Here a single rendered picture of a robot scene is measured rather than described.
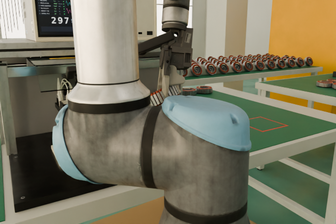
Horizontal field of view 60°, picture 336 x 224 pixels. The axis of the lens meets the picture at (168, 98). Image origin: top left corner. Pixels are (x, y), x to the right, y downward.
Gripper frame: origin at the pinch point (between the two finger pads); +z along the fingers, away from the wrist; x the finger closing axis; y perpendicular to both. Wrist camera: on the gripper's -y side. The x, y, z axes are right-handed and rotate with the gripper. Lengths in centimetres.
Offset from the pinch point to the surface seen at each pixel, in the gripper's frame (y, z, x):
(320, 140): 68, 11, 25
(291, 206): 88, 53, 72
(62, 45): -31.3, -14.1, 17.4
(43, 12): -37.6, -23.7, 16.0
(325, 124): 77, 5, 36
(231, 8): 142, -157, 359
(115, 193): -9.9, 25.5, -5.4
